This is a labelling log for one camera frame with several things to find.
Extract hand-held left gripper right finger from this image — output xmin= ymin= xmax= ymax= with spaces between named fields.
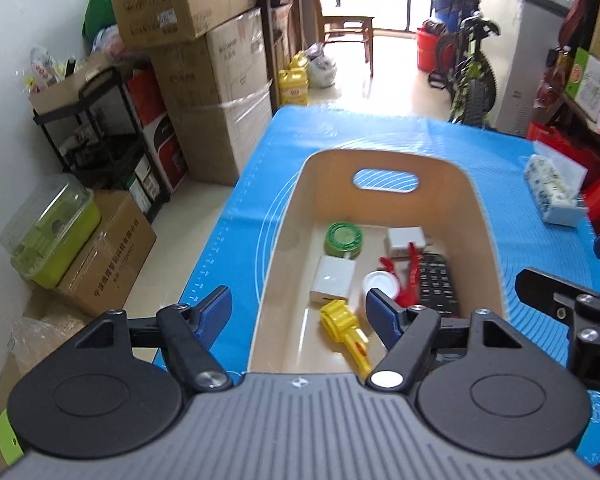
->
xmin=364 ymin=287 xmax=526 ymax=396

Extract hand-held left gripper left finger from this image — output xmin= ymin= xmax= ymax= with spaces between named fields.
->
xmin=72 ymin=285 xmax=234 ymax=396

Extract red plastic clamp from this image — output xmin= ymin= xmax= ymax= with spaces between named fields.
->
xmin=378 ymin=241 xmax=424 ymax=307

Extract white square charger box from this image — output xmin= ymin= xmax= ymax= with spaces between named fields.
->
xmin=310 ymin=256 xmax=356 ymax=307

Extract black remote control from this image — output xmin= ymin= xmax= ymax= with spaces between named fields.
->
xmin=415 ymin=254 xmax=461 ymax=314

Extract white power adapter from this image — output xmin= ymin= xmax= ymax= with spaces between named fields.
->
xmin=386 ymin=226 xmax=433 ymax=257

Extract beige plastic storage bin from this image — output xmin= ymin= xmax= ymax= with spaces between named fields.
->
xmin=247 ymin=149 xmax=511 ymax=377

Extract yellow plastic toy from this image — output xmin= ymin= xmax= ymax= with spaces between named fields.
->
xmin=320 ymin=299 xmax=374 ymax=379

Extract tissue pack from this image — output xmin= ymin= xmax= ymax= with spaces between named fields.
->
xmin=522 ymin=140 xmax=589 ymax=229

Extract red plastic crates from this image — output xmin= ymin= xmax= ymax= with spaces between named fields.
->
xmin=525 ymin=122 xmax=600 ymax=237

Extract low brown cardboard box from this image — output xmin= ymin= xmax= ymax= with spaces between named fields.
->
xmin=55 ymin=190 xmax=158 ymax=317

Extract small printed cartons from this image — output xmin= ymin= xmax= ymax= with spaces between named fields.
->
xmin=127 ymin=155 xmax=164 ymax=207

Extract red white appliance carton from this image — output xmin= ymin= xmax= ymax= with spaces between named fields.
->
xmin=142 ymin=112 xmax=189 ymax=194

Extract green white printed carton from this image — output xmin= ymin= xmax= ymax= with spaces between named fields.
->
xmin=565 ymin=47 xmax=600 ymax=122

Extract large wrapped cardboard box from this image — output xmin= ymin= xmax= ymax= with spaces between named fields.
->
xmin=170 ymin=85 xmax=274 ymax=187

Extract blue silicone mat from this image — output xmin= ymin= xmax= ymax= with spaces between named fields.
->
xmin=152 ymin=105 xmax=600 ymax=467

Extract green lidded plastic container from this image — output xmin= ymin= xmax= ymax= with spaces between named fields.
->
xmin=0 ymin=174 xmax=102 ymax=290

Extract crumpled clear plastic bag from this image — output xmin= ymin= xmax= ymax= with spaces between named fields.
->
xmin=9 ymin=310 xmax=89 ymax=377

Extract amber glass bottle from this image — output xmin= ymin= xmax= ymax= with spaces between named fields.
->
xmin=552 ymin=45 xmax=574 ymax=92

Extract black shelf rack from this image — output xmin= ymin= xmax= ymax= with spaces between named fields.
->
xmin=32 ymin=66 xmax=173 ymax=226

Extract white chest freezer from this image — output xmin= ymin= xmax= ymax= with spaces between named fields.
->
xmin=480 ymin=0 xmax=571 ymax=137

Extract green black bicycle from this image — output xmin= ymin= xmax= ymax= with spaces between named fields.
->
xmin=407 ymin=0 xmax=501 ymax=127

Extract lime green round object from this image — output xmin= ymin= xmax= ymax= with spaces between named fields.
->
xmin=0 ymin=407 xmax=27 ymax=467

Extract white plastic bag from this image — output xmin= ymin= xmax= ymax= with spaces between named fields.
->
xmin=305 ymin=42 xmax=339 ymax=89

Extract open cardboard box on rack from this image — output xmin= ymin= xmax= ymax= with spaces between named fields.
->
xmin=28 ymin=52 xmax=123 ymax=115

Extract red bucket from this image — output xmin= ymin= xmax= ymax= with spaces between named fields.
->
xmin=415 ymin=20 xmax=451 ymax=74

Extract blue barrel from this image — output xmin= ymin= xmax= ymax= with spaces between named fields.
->
xmin=430 ymin=0 xmax=476 ymax=31

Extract wooden chair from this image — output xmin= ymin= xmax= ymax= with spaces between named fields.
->
xmin=322 ymin=14 xmax=376 ymax=77

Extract clear plastic bags clutter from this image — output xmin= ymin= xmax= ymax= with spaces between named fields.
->
xmin=26 ymin=46 xmax=88 ymax=92

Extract wooden cabinet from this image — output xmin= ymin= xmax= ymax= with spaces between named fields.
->
xmin=260 ymin=0 xmax=327 ymax=107

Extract taped brown cardboard box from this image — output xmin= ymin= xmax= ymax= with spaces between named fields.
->
xmin=101 ymin=0 xmax=257 ymax=51

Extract green bag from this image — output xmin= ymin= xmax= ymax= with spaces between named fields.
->
xmin=82 ymin=0 xmax=117 ymax=54

